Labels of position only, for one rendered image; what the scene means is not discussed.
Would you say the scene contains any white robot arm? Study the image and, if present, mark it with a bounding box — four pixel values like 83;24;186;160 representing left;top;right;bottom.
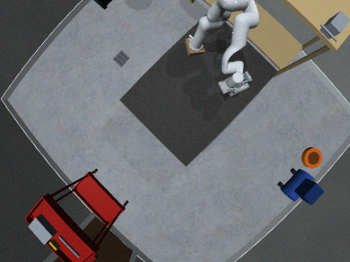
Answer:
188;0;259;94

